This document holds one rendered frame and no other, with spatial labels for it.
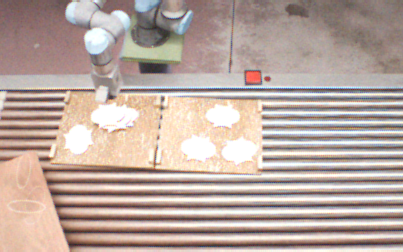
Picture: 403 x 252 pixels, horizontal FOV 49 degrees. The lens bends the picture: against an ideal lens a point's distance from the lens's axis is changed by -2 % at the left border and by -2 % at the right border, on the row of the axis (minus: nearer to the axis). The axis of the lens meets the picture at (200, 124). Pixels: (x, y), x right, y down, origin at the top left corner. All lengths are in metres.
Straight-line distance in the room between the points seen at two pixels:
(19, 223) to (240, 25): 2.46
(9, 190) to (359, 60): 2.62
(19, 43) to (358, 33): 2.63
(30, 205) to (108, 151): 0.37
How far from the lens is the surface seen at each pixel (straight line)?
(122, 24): 1.55
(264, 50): 3.40
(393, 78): 2.18
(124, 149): 1.79
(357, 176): 1.82
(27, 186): 1.69
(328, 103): 1.98
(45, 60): 3.51
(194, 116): 1.85
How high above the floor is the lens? 2.45
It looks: 56 degrees down
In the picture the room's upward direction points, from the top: 1 degrees counter-clockwise
